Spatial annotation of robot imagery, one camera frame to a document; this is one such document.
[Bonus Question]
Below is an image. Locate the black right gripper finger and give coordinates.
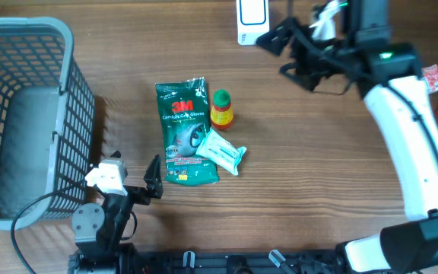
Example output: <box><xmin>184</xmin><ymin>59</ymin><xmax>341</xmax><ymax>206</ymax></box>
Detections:
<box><xmin>255</xmin><ymin>17</ymin><xmax>299</xmax><ymax>56</ymax></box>
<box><xmin>279</xmin><ymin>62</ymin><xmax>322</xmax><ymax>91</ymax></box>

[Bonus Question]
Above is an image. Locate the white teal wet wipes pack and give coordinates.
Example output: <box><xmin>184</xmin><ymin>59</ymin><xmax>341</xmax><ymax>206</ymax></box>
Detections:
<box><xmin>196</xmin><ymin>129</ymin><xmax>247</xmax><ymax>176</ymax></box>

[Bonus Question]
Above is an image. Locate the green 3M gloves packet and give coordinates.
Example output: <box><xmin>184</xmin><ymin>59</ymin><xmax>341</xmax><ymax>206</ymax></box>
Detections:
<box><xmin>155</xmin><ymin>78</ymin><xmax>219</xmax><ymax>186</ymax></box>

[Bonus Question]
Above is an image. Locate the red sauce bottle green cap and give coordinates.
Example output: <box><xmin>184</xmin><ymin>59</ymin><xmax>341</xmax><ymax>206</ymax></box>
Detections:
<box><xmin>210</xmin><ymin>89</ymin><xmax>234</xmax><ymax>130</ymax></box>

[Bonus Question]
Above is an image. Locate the orange Kleenex tissue pack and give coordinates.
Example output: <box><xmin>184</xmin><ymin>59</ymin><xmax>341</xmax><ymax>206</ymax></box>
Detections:
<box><xmin>422</xmin><ymin>64</ymin><xmax>438</xmax><ymax>94</ymax></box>

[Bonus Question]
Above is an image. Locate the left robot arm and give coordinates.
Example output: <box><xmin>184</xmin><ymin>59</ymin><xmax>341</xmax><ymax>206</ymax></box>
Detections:
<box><xmin>71</xmin><ymin>151</ymin><xmax>163</xmax><ymax>258</ymax></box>

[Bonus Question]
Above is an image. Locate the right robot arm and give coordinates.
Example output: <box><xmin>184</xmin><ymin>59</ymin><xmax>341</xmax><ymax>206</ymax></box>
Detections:
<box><xmin>256</xmin><ymin>0</ymin><xmax>438</xmax><ymax>273</ymax></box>

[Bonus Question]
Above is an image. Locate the white barcode scanner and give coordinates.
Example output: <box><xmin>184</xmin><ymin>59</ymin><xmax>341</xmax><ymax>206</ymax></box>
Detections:
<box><xmin>236</xmin><ymin>0</ymin><xmax>270</xmax><ymax>46</ymax></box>

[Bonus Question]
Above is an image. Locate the grey plastic shopping basket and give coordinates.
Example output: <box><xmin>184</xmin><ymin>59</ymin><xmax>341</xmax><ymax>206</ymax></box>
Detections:
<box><xmin>0</xmin><ymin>18</ymin><xmax>95</xmax><ymax>231</ymax></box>

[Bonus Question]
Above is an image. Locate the black left camera cable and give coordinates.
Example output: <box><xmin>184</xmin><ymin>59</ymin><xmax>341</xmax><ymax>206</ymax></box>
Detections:
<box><xmin>10</xmin><ymin>186</ymin><xmax>90</xmax><ymax>274</ymax></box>

